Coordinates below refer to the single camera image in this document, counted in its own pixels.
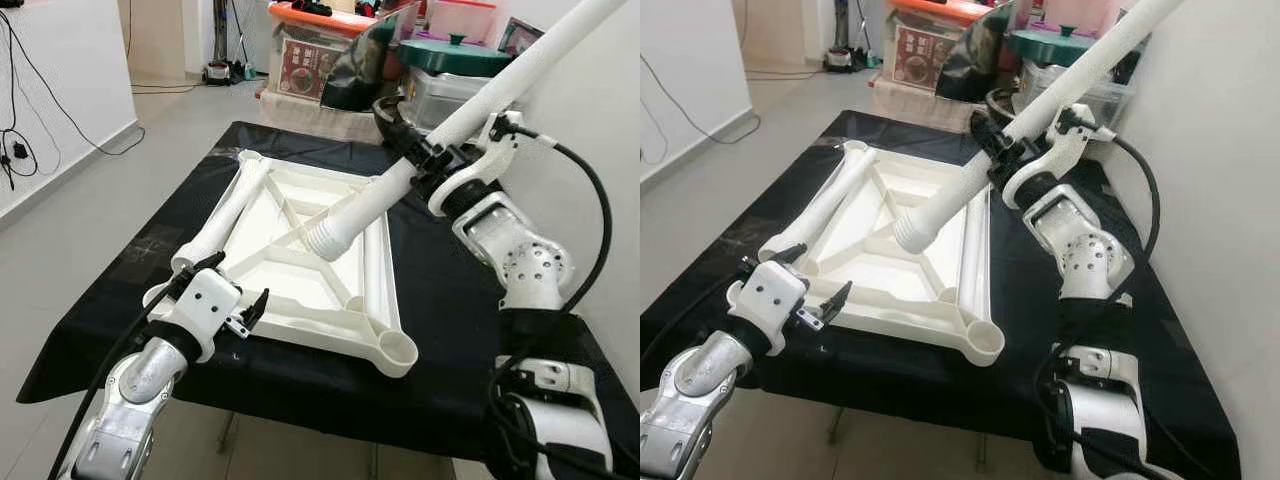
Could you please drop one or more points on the beige cloth covered bench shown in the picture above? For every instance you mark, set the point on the beige cloth covered bench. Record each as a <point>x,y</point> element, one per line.
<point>310,118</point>
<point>925,110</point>

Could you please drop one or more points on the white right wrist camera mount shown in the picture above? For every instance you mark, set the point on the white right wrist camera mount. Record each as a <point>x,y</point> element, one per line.
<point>485,160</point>
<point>1060,150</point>

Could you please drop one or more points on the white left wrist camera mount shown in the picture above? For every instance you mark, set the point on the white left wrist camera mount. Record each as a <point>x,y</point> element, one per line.
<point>205,300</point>
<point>770,295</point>

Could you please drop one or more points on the white plastic table leg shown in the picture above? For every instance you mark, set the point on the white plastic table leg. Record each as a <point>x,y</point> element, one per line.
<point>225,215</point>
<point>480,105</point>
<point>380,280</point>
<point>975,260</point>
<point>1060,95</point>
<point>820,200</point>

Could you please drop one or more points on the white plastic table top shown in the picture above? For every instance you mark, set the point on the white plastic table top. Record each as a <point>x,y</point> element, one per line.
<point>900,315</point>
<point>320,325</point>

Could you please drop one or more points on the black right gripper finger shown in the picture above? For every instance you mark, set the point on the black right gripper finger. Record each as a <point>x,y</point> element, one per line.
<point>400,138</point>
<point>988,138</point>
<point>1012,148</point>
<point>428,158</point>

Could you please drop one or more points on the dark picture frame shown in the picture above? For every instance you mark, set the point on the dark picture frame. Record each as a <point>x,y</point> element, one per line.
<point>520,38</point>
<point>1130,60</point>

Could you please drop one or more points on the clear tape patch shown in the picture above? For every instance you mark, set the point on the clear tape patch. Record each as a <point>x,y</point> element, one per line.
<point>148,258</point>
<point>745,240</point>

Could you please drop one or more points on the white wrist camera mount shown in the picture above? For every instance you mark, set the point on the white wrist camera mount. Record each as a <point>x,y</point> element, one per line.
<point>1060,150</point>
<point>485,160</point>
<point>205,300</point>
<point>770,295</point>

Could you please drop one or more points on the clear plastic lidded container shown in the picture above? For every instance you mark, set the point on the clear plastic lidded container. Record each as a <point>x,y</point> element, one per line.
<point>440,95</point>
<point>1105,100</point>

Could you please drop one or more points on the black tablecloth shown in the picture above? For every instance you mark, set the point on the black tablecloth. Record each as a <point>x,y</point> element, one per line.
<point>440,300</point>
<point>1030,300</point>

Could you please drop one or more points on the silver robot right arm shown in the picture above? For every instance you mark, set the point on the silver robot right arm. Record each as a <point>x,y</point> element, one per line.
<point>520,260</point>
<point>1085,250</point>

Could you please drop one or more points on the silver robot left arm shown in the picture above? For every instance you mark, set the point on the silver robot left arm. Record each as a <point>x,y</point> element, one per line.
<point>130,390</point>
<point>700,380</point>

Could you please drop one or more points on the black shiny bag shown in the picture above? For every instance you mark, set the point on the black shiny bag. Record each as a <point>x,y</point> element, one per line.
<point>360,70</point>
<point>975,60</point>

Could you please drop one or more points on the green pot lid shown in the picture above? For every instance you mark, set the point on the green pot lid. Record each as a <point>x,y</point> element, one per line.
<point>450,58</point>
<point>1045,48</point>

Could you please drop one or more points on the small vacuum cleaner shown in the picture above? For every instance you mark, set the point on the small vacuum cleaner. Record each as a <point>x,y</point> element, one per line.
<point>218,73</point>
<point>840,60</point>

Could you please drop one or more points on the storage box with orange lid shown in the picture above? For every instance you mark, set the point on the storage box with orange lid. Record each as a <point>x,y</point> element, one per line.
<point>935,10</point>
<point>320,15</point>

